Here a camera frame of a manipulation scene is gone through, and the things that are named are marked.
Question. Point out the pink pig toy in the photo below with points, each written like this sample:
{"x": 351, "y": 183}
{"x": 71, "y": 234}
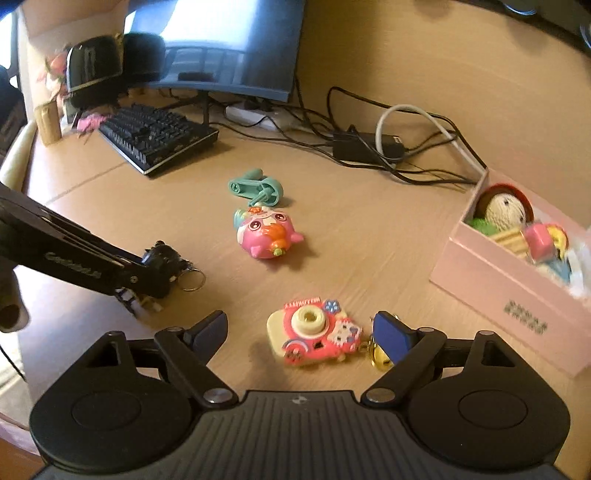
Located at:
{"x": 265, "y": 233}

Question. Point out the pink artificial flowers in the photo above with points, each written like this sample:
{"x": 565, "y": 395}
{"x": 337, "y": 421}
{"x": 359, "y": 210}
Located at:
{"x": 53, "y": 74}

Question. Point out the crochet doll green sweater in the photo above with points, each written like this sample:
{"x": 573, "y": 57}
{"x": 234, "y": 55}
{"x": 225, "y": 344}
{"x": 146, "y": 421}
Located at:
{"x": 501, "y": 205}

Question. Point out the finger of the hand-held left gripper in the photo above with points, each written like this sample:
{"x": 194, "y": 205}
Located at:
{"x": 138, "y": 302}
{"x": 55, "y": 220}

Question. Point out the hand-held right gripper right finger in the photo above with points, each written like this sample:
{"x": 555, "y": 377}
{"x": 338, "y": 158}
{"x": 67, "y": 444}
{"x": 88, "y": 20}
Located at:
{"x": 390, "y": 341}

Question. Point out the black headphones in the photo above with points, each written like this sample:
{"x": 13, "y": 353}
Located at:
{"x": 92, "y": 69}

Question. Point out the teal plastic toy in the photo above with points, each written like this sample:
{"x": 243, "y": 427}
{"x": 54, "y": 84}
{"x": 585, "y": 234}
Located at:
{"x": 258, "y": 187}

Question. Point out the blue white tissue pack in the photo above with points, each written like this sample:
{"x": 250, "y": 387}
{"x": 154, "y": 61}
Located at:
{"x": 561, "y": 272}

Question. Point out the black keyboard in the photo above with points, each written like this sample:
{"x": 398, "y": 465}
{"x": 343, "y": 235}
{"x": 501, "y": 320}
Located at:
{"x": 157, "y": 138}

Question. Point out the bag of biscuit sticks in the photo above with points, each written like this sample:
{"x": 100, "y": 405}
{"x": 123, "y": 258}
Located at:
{"x": 510, "y": 242}

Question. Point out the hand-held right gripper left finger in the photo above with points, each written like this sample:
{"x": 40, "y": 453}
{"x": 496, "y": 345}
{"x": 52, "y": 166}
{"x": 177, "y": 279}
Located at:
{"x": 210, "y": 330}

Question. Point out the white power strip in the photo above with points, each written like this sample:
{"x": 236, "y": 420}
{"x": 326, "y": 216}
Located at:
{"x": 258, "y": 116}

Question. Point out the pink toy camera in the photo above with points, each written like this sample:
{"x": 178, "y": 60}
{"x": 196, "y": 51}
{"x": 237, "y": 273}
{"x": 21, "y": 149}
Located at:
{"x": 314, "y": 337}

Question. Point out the black power adapter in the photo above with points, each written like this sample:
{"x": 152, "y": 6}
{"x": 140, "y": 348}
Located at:
{"x": 360, "y": 145}

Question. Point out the computer monitor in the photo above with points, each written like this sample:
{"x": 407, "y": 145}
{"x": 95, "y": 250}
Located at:
{"x": 231, "y": 46}

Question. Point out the yellow pudding toy pink base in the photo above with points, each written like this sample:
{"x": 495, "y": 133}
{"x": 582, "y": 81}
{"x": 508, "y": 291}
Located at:
{"x": 539, "y": 242}

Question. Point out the pink cardboard box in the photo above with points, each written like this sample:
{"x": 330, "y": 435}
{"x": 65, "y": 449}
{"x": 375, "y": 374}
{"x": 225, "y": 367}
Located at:
{"x": 498, "y": 295}

